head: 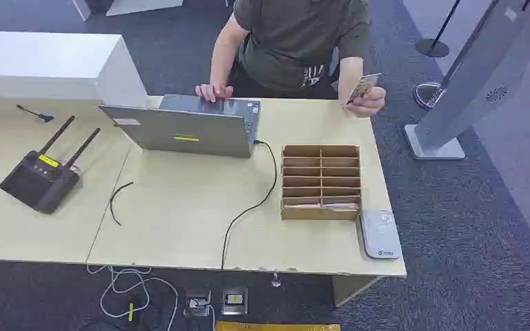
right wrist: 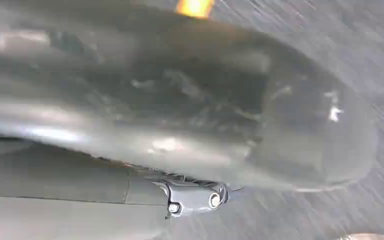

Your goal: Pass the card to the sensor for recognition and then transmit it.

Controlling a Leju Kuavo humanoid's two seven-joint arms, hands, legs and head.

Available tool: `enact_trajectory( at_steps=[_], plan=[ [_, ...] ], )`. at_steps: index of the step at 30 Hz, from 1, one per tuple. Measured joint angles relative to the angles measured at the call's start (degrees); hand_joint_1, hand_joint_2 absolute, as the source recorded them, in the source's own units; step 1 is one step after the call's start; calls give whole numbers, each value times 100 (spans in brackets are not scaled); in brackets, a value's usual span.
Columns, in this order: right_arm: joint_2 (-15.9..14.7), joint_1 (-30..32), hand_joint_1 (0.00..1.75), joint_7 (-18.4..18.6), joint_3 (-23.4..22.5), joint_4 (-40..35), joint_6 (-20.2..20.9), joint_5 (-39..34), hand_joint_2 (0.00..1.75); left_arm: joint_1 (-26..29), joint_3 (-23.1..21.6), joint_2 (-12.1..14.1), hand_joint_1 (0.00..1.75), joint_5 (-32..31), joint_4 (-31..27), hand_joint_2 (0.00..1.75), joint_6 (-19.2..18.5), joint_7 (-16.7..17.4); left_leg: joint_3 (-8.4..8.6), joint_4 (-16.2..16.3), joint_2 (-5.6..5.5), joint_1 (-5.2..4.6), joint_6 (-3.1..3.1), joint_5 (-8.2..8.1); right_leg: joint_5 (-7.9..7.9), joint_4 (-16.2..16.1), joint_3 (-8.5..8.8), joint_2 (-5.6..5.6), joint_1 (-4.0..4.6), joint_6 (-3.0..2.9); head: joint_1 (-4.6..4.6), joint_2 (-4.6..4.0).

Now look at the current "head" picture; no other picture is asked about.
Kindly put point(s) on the person's right hand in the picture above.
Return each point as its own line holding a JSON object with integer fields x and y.
{"x": 213, "y": 92}

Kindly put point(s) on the person's left hand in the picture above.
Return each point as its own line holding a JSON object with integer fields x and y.
{"x": 369, "y": 101}

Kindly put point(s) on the printed card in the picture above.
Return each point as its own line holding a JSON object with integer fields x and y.
{"x": 362, "y": 87}

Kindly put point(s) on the grey laptop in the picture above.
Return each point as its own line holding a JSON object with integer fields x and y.
{"x": 192, "y": 125}

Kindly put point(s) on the chrome round stand base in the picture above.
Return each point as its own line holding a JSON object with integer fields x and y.
{"x": 427, "y": 95}

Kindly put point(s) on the person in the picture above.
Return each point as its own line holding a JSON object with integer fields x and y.
{"x": 288, "y": 41}

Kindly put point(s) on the wooden card box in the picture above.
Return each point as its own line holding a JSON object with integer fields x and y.
{"x": 321, "y": 182}

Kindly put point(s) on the grey standing kiosk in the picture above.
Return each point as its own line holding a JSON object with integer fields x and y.
{"x": 470, "y": 82}

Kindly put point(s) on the cards in wooden box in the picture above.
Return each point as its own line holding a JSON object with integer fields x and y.
{"x": 324, "y": 205}

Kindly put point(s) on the white partition desk block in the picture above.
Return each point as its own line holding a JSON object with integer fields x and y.
{"x": 54, "y": 64}

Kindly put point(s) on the black router with antennas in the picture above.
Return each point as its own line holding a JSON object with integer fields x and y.
{"x": 43, "y": 176}

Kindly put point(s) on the grey floor socket box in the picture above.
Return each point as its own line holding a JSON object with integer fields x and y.
{"x": 235, "y": 300}
{"x": 197, "y": 302}

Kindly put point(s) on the yellow padded envelope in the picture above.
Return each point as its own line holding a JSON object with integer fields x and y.
{"x": 278, "y": 326}

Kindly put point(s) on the black stanchion post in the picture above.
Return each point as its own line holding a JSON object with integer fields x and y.
{"x": 436, "y": 39}

